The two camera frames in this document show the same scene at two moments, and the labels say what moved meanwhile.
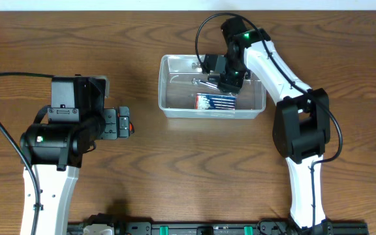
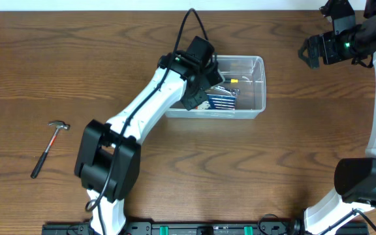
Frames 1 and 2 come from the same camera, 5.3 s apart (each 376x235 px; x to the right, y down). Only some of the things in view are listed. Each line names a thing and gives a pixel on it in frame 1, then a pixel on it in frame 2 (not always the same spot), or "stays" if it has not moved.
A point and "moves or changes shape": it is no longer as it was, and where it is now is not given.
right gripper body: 224,79 -> 316,49
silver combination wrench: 205,83 moves or changes shape
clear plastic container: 185,92 stays
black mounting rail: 329,227 stays
